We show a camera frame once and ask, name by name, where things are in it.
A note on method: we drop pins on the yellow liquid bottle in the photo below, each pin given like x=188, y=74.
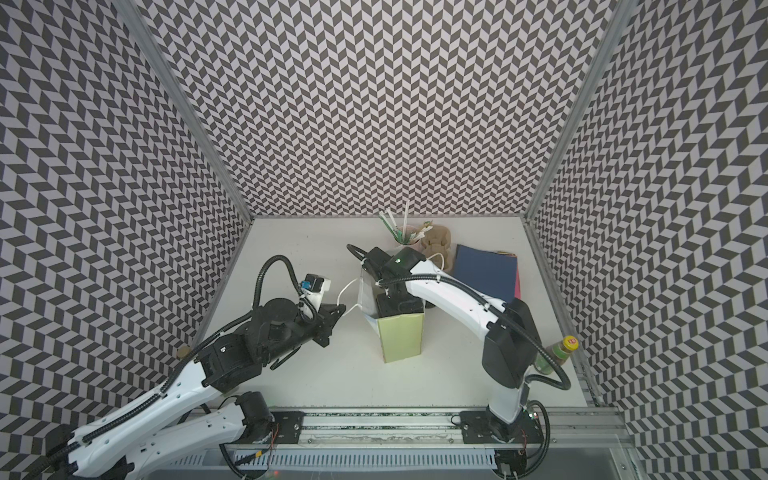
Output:
x=183, y=352

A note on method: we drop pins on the yellow cap green bottle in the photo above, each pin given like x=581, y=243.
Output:
x=560, y=352

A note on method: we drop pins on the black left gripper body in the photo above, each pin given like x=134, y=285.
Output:
x=302, y=332

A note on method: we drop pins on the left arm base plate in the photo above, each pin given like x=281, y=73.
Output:
x=287, y=426

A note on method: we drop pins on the illustrated green paper gift bag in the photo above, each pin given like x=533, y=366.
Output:
x=396, y=316

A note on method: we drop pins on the stack of brown cup carriers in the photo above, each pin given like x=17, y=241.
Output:
x=436, y=245

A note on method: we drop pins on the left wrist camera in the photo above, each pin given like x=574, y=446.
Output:
x=314, y=287

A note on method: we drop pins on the pink napkin stack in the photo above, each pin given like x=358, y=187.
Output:
x=517, y=289

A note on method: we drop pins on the pink metal bucket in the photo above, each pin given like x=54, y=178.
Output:
x=406, y=235

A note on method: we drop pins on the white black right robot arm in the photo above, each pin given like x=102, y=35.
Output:
x=513, y=356

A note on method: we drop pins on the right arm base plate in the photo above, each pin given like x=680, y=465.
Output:
x=480, y=427

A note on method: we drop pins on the white wrapped straw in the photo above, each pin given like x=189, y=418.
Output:
x=406, y=216

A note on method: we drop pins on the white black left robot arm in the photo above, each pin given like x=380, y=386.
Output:
x=151, y=432

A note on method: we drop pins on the aluminium front rail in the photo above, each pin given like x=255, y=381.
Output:
x=385, y=428

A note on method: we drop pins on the dark blue napkin stack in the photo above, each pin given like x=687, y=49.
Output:
x=491, y=273

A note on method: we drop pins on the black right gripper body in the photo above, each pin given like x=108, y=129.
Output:
x=395, y=303

